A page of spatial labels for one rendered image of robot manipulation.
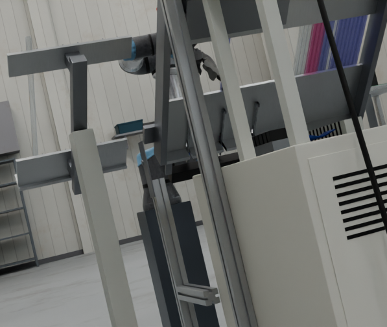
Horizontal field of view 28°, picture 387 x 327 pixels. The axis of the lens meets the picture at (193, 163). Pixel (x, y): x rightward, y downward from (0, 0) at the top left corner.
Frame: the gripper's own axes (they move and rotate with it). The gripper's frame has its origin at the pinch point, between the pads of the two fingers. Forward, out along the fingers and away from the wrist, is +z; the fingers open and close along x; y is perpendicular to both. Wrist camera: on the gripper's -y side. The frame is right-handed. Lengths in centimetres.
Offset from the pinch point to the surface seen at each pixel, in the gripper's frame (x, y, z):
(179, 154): 14.0, 6.8, 19.8
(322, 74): -32.9, -10.1, 13.3
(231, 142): -3.3, 6.8, 19.6
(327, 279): 20, -58, 94
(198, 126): 24, -40, 43
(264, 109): -14.4, -1.2, 15.7
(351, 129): -12, -41, 53
